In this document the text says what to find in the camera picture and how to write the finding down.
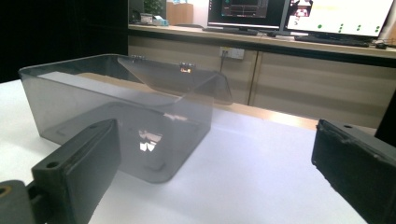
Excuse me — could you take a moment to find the light blue tissue box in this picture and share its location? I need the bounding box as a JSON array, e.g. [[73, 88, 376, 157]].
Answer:
[[152, 15, 170, 27]]

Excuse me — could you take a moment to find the black keyboard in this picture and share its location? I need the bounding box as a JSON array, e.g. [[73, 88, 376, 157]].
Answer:
[[293, 35, 372, 49], [203, 26, 260, 36]]

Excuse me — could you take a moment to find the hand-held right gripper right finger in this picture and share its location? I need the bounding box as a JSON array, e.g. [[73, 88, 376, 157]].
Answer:
[[310, 119, 396, 224]]

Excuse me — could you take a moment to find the dark-screen computer monitor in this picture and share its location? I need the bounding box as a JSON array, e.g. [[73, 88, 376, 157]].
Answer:
[[206, 0, 288, 31]]

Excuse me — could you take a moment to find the black power cable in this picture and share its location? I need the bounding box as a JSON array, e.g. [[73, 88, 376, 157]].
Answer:
[[219, 50, 227, 74]]

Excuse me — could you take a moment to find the white wall socket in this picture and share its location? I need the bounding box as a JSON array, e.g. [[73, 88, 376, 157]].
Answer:
[[219, 46, 246, 61]]

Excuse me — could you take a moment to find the dark curtain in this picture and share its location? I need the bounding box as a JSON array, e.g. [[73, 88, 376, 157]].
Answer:
[[0, 0, 130, 84]]

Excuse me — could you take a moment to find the beige cabinet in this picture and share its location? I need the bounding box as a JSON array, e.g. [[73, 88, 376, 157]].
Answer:
[[128, 35, 396, 129]]

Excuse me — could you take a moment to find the green plant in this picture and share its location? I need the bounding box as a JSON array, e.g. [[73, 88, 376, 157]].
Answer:
[[143, 0, 166, 17]]

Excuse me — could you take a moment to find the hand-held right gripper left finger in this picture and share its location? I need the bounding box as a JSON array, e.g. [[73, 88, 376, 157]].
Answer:
[[31, 118, 121, 224]]

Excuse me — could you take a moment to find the wooden box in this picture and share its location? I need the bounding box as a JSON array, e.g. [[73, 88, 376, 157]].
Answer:
[[165, 1, 194, 26]]

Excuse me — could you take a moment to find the transparent grey plastic box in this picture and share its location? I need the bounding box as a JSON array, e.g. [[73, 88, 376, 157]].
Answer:
[[18, 53, 216, 185]]

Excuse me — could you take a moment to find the wooden counter top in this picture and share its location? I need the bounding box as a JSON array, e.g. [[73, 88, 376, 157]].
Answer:
[[128, 23, 396, 60]]

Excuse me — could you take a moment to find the bright-screen computer monitor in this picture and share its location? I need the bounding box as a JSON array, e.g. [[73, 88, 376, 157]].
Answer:
[[284, 0, 396, 38]]

